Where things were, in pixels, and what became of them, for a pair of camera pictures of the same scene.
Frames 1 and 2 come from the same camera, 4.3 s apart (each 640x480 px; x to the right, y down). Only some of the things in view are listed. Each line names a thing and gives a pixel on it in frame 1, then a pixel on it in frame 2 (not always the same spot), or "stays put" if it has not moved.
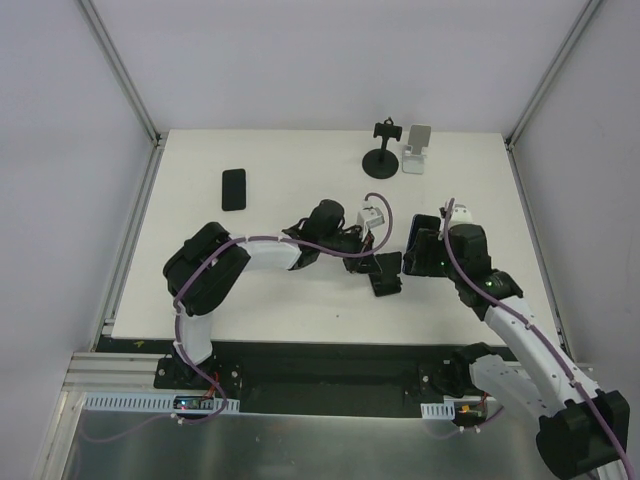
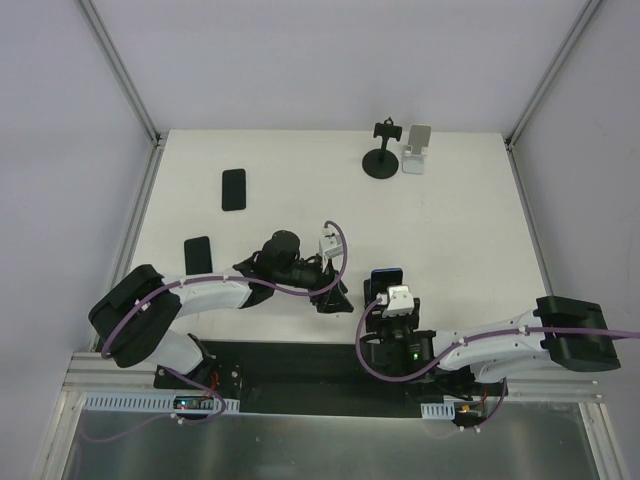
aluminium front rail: x=88 y=371 stays put
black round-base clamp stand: x=383 y=162 stays put
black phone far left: x=234 y=189 stays put
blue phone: x=422 y=221 → x=381 y=278
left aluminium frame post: x=127 y=83 stays put
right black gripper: x=428 y=250 → x=375 y=318
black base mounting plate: x=316 y=379 stays put
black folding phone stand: x=387 y=281 → x=367 y=296
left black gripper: x=364 y=261 → x=326 y=288
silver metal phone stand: x=413 y=155 stays put
